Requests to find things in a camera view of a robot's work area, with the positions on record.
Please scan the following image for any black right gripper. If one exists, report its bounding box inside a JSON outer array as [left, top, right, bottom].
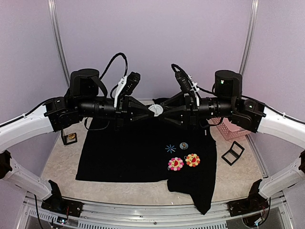
[[158, 90, 236, 130]]

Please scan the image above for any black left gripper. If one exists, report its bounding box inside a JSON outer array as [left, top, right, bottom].
[[77, 96, 155, 131]]

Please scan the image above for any teal round brooch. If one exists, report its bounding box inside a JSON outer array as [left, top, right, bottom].
[[148, 104, 163, 117]]

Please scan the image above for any black t-shirt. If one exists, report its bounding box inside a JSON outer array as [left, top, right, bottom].
[[76, 118, 217, 214]]

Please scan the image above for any black brooch box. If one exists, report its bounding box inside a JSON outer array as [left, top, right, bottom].
[[221, 141, 245, 166], [61, 130, 78, 146]]

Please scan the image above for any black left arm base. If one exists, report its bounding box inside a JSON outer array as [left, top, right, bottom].
[[41, 180, 83, 218]]

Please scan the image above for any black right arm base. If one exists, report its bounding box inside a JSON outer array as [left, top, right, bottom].
[[228, 179, 270, 217]]

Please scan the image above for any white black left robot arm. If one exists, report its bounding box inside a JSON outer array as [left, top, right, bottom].
[[0, 69, 154, 212]]

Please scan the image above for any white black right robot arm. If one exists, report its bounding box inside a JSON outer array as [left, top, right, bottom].
[[159, 65, 305, 148]]

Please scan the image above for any round portrait pin badge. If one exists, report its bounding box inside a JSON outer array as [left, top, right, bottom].
[[179, 142, 188, 150]]

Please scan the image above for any gold round brooch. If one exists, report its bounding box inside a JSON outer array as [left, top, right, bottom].
[[68, 134, 75, 139]]

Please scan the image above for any orange flower plush badge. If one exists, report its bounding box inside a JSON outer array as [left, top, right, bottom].
[[184, 154, 201, 167]]

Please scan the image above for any pink plastic basket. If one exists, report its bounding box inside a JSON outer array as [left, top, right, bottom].
[[210, 118, 250, 141]]

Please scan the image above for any pink flower plush badge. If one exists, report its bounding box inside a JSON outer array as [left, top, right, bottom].
[[168, 157, 184, 171]]

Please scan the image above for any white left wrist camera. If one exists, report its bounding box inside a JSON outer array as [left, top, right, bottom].
[[114, 72, 141, 108]]

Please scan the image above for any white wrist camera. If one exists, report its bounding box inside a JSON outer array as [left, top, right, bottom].
[[114, 72, 141, 108], [171, 63, 201, 107]]

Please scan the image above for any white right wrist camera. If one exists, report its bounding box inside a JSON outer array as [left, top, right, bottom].
[[171, 63, 201, 107]]

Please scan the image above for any grey aluminium front rail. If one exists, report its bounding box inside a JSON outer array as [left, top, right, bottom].
[[22, 190, 286, 229]]

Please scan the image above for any grey aluminium right corner post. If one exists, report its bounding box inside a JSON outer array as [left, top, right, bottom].
[[239, 0, 259, 75]]

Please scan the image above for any grey aluminium corner post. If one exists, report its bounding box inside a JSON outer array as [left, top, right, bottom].
[[239, 0, 259, 75], [48, 0, 70, 85]]

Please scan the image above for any grey aluminium left corner post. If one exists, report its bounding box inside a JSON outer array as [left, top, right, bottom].
[[48, 0, 70, 85]]

